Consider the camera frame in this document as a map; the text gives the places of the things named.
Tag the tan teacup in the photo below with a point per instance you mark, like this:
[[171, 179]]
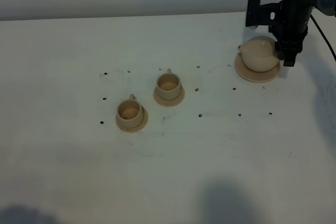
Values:
[[168, 85], [129, 113]]

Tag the tan saucer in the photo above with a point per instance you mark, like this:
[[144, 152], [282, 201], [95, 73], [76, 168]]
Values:
[[168, 103], [135, 129]]

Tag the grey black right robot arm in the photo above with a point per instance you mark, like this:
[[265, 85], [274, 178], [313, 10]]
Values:
[[293, 17]]

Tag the tan saucer near centre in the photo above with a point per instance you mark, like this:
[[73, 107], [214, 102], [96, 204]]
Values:
[[168, 103]]

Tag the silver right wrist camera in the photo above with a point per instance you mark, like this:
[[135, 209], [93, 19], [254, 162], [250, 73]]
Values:
[[262, 15]]

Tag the tan saucer front left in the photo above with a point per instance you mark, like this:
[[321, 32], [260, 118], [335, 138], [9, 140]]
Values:
[[135, 129]]

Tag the tan ceramic teapot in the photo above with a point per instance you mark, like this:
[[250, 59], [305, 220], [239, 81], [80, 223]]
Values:
[[258, 54]]

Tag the tan teacup near centre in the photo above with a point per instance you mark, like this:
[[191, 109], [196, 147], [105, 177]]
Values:
[[168, 85]]

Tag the tan teacup front left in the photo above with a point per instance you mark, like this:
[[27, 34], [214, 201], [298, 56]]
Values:
[[129, 113]]

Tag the round tan teapot coaster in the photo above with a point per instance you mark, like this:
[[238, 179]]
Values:
[[252, 76]]

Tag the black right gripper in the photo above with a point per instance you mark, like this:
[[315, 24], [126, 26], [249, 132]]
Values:
[[293, 17]]

